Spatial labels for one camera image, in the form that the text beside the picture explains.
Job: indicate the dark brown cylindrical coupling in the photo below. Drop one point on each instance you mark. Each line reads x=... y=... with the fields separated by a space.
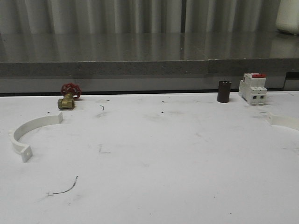
x=224 y=88

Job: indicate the white container on counter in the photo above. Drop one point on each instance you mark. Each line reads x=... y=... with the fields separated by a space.
x=288 y=17

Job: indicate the brass valve red handwheel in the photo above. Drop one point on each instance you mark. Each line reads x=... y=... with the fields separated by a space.
x=70 y=92

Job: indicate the white half pipe clamp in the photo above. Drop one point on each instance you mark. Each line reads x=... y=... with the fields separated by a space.
x=285 y=121
x=22 y=149

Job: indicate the grey stone counter shelf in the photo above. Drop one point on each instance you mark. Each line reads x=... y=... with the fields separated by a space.
x=74 y=56

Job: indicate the white circuit breaker red switch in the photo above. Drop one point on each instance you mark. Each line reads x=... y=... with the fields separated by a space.
x=252 y=88

